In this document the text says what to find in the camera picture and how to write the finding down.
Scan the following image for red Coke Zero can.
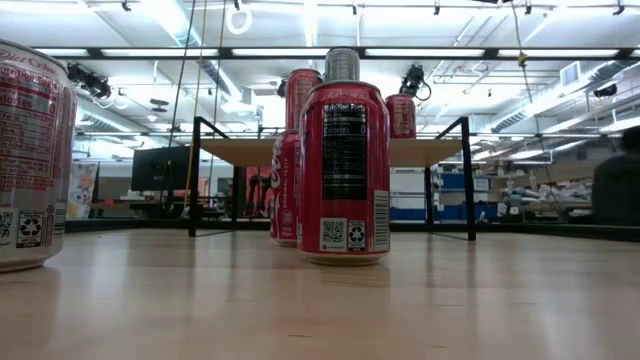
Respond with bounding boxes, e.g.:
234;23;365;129
297;80;392;267

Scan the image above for red Coca-Cola can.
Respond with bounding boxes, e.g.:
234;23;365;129
269;128;302;248
384;93;418;140

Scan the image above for orange Fanta can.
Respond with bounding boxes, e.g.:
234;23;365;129
283;68;325;133

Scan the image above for slim silver can black top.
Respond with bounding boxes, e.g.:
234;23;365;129
324;46;362;84

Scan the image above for silver Diet Coke can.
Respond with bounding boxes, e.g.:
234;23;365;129
0;38;80;274

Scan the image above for wooden shelf black metal legs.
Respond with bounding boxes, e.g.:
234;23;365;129
187;115;479;242

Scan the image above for red background panel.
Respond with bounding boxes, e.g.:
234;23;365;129
243;166;275;219

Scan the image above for shelving with blue bins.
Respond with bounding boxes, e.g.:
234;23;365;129
389;167;501;224

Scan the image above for black computer monitor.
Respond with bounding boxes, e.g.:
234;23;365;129
130;145;194;193

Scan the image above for cluttered wooden workbench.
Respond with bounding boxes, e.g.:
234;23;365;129
499;180;596;226

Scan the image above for floral patterned cloth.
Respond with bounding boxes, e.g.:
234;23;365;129
66;160;100;221

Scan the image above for black ceiling spotlight cluster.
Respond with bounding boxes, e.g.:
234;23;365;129
67;62;112;100

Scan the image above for person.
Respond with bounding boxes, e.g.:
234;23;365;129
591;125;640;227

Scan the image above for black overhead frame bar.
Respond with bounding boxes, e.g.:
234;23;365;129
0;46;640;62

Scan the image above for white hanging ring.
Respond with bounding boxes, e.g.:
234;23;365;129
224;2;254;36

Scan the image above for hanging cable with yellow knot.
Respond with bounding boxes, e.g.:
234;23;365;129
508;0;570;217

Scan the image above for black metal table frame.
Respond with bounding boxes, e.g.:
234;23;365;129
64;218;640;244

